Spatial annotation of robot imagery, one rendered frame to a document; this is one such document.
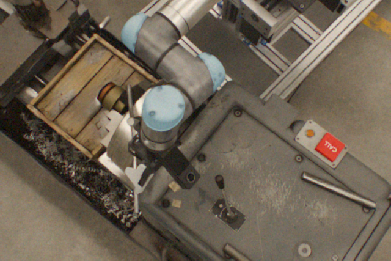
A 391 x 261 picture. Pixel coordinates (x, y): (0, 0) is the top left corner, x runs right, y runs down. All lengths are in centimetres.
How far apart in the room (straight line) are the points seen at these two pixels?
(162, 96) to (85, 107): 92
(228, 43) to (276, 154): 133
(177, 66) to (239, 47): 167
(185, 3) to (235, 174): 52
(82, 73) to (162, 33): 88
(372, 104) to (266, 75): 66
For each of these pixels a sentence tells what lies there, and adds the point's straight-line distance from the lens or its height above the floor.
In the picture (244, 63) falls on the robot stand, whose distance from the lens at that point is 258.
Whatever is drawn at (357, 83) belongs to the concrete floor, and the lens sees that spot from 292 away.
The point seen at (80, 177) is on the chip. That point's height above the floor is 59.
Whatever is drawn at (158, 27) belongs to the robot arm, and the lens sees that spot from 100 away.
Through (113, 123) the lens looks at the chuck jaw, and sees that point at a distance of 154.
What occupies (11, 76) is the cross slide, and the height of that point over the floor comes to 96.
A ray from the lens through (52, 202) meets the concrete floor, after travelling 267.
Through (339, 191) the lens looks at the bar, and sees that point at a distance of 137.
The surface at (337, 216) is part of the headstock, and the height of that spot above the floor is 126.
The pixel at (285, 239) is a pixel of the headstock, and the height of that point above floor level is 126.
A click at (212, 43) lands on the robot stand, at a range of 262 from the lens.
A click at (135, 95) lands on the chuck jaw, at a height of 117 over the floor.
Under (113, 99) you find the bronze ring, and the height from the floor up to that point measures 112.
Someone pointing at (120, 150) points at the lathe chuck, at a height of 117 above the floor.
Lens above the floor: 257
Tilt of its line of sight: 73 degrees down
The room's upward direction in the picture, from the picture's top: 6 degrees clockwise
